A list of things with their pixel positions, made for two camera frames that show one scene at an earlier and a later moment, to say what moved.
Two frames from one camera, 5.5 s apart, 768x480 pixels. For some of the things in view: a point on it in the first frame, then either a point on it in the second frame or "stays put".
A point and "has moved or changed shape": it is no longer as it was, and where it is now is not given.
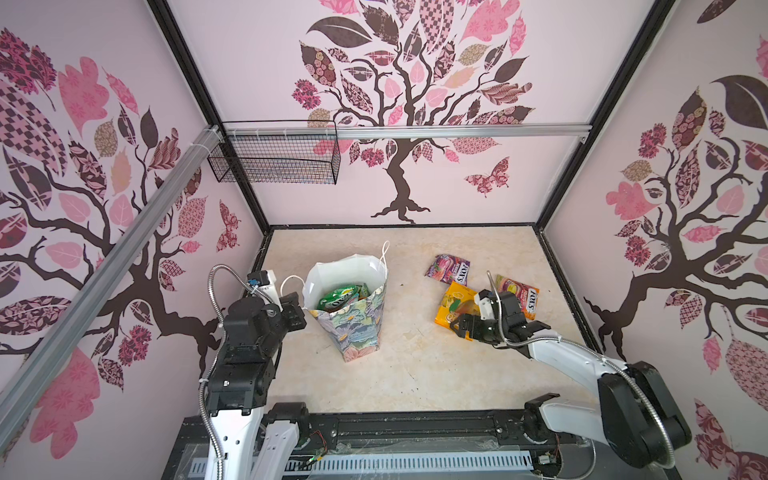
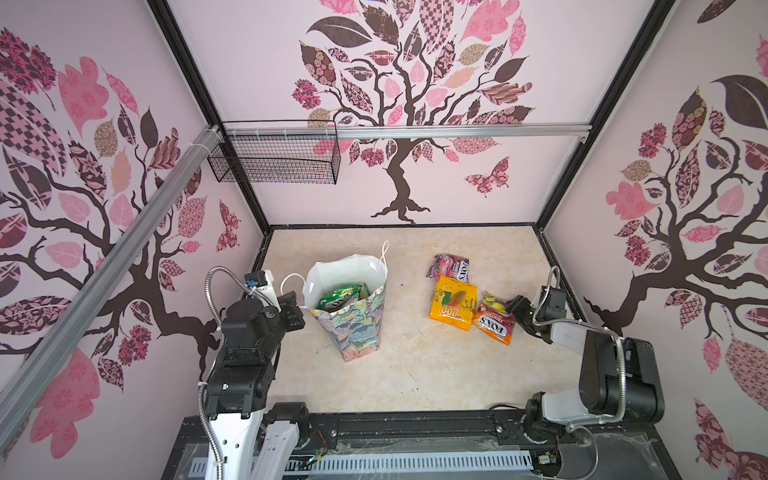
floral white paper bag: x=348 y=295 stays put
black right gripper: x=474 y=320 to x=517 y=306
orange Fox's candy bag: x=527 y=297 has moved or changed shape
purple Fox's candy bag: x=448 y=269 stays put
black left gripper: x=291 y=308 stays put
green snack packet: x=342 y=297 stays put
